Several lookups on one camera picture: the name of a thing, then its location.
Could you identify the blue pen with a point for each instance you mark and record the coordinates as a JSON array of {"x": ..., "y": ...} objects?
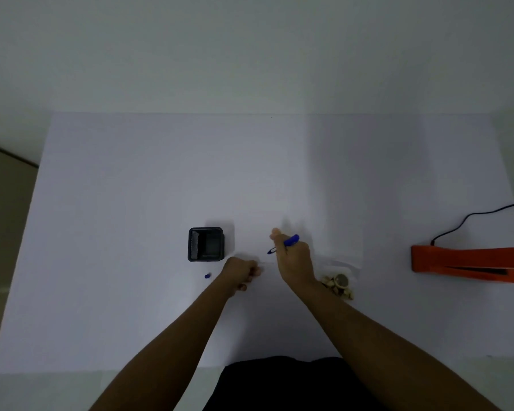
[{"x": 292, "y": 240}]

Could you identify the person's left fingers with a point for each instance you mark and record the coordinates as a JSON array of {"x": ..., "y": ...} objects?
[{"x": 253, "y": 273}]

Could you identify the person's left hand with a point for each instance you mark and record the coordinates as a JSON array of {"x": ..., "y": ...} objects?
[{"x": 237, "y": 271}]

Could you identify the person's left forearm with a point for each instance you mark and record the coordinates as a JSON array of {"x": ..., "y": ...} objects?
[{"x": 177, "y": 346}]

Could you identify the person's right fingers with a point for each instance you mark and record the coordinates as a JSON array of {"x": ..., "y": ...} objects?
[{"x": 277, "y": 237}]

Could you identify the person's right forearm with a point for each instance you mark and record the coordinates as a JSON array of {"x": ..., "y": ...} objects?
[{"x": 381, "y": 350}]

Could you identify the clear plastic bag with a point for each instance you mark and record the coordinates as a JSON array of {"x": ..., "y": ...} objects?
[{"x": 345, "y": 267}]

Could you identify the orange flat device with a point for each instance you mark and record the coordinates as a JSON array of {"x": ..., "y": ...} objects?
[{"x": 462, "y": 261}]

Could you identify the person's right hand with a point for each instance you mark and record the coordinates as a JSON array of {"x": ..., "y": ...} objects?
[{"x": 295, "y": 265}]

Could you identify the person's black clothing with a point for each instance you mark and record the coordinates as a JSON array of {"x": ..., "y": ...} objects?
[{"x": 291, "y": 387}]

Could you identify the black square container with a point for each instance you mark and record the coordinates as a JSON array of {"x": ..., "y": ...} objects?
[{"x": 205, "y": 245}]

